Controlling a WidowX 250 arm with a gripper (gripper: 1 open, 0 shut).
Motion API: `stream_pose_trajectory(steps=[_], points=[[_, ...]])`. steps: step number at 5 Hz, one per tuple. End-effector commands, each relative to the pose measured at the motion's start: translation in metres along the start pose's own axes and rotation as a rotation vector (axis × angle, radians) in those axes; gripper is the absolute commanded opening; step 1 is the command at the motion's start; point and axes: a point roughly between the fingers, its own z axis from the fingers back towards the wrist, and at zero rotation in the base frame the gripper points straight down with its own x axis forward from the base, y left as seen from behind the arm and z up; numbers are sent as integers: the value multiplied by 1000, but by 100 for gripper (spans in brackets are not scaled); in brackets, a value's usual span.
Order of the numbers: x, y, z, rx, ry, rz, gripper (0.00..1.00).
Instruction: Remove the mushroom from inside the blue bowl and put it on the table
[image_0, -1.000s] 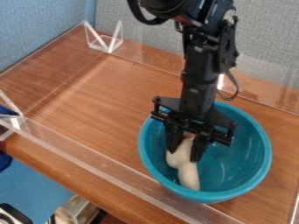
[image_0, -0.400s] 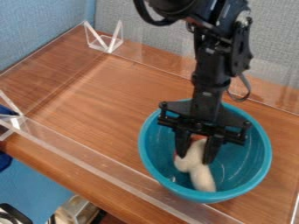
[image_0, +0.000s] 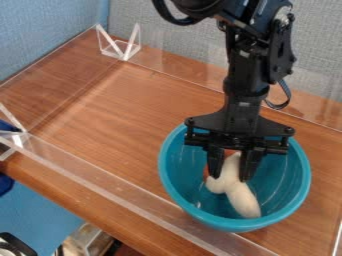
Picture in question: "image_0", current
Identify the blue plastic bowl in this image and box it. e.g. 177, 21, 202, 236
157, 125, 311, 233

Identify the black cable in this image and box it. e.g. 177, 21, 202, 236
263, 78, 292, 111

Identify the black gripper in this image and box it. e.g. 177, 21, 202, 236
184, 95, 295, 182

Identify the clear acrylic back barrier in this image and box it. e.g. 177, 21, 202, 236
105, 29, 342, 133

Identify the clear acrylic front barrier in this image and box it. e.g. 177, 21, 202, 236
2, 133, 276, 256

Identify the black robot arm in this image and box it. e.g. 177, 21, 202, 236
152, 0, 296, 181

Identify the clear acrylic corner bracket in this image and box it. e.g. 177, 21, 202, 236
94, 24, 141, 61

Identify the clear acrylic left bracket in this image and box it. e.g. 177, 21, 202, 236
0, 103, 26, 157

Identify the black and white device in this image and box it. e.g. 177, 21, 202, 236
0, 232, 37, 256

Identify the white and orange toy mushroom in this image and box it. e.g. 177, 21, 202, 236
202, 150, 261, 218

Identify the grey metal box below table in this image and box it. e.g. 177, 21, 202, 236
51, 223, 113, 256

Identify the blue object at left edge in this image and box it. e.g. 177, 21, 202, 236
0, 119, 21, 197

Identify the clear acrylic barrier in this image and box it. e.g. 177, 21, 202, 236
105, 29, 342, 133
2, 133, 276, 256

